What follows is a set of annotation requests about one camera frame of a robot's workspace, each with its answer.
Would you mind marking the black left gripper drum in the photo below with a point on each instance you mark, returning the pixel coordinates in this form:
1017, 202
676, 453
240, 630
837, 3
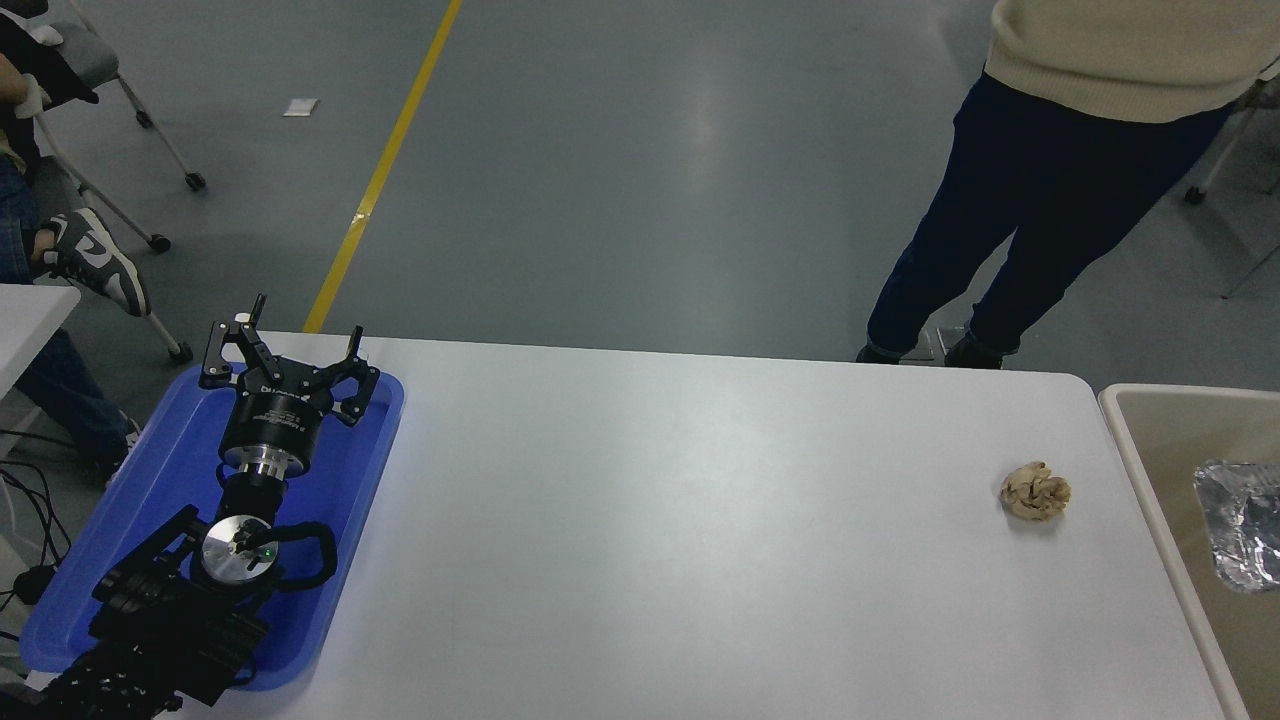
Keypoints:
275, 418

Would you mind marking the silver foil tray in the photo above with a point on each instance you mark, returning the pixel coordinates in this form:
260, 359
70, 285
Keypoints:
1240, 525

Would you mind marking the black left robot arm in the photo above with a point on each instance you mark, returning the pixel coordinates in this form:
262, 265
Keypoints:
160, 625

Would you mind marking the blue plastic tray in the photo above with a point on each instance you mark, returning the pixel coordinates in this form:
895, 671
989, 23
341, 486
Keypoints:
330, 500

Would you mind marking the seated person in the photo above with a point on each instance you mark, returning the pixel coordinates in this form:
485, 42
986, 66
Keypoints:
100, 262

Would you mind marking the small white side table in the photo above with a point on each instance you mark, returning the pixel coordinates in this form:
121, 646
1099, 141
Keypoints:
30, 320

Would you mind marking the white paper scrap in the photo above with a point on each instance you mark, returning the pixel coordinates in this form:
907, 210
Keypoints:
300, 107

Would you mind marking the grey wheeled chair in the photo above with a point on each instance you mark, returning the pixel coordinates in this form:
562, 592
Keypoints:
95, 55

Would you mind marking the crumpled tan paper ball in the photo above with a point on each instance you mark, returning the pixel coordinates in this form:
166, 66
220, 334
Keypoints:
1035, 492

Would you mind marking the standing person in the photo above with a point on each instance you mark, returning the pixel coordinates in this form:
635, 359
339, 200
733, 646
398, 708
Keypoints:
1040, 180

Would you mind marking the large pale bin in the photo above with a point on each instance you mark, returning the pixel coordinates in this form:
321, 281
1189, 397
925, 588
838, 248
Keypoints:
1160, 440

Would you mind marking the white-framed wheeled chair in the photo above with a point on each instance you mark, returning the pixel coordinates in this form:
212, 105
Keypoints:
1225, 150

